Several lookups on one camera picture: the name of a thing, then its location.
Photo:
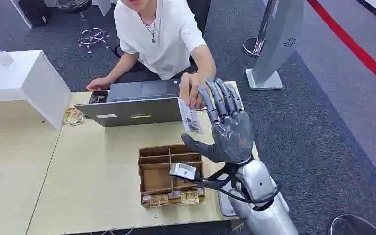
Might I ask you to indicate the person's right hand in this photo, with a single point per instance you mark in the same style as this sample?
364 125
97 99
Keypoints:
98 84

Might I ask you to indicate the person's left hand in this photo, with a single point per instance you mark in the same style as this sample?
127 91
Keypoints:
189 87

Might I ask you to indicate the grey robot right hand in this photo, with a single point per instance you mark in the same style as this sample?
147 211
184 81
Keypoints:
231 136

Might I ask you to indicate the printed white card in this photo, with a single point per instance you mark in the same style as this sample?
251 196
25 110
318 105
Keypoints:
191 120

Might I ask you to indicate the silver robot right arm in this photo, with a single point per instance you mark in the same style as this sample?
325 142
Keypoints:
259 185

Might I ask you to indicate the black phone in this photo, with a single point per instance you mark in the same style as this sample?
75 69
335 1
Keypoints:
98 96

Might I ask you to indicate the loose stack of tan cards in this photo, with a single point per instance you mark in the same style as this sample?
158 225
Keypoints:
73 116

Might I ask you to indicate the grey laptop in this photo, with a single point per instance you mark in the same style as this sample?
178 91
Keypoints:
133 108

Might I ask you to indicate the chrome stool base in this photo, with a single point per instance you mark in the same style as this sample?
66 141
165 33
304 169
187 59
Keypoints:
93 38

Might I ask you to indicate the person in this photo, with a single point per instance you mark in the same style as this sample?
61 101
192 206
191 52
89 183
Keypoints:
165 35

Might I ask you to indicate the white desk box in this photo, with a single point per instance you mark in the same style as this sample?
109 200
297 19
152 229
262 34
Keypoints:
25 81

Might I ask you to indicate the tan card with dark print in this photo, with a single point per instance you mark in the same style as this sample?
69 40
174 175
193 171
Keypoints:
189 198

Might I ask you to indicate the black stool seat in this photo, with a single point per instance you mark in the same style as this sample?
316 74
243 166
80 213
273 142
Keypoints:
73 5

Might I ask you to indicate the wooden card box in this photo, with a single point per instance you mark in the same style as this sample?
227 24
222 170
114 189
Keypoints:
157 176

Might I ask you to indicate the black cabinet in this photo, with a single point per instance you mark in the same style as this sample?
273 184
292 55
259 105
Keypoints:
34 13

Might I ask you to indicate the clear plastic item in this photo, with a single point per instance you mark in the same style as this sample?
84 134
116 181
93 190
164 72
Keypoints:
4 58

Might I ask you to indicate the tan card with red print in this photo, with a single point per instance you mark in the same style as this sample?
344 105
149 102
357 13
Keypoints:
158 200

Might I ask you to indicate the grey standing kiosk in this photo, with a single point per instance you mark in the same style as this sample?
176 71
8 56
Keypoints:
277 42

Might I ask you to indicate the round dark chrome-rimmed seat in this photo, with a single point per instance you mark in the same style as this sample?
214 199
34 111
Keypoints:
353 227

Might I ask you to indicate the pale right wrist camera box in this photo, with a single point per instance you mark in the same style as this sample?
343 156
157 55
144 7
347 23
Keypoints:
183 171

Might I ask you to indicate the chrome stanchion post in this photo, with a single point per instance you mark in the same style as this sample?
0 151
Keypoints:
259 35

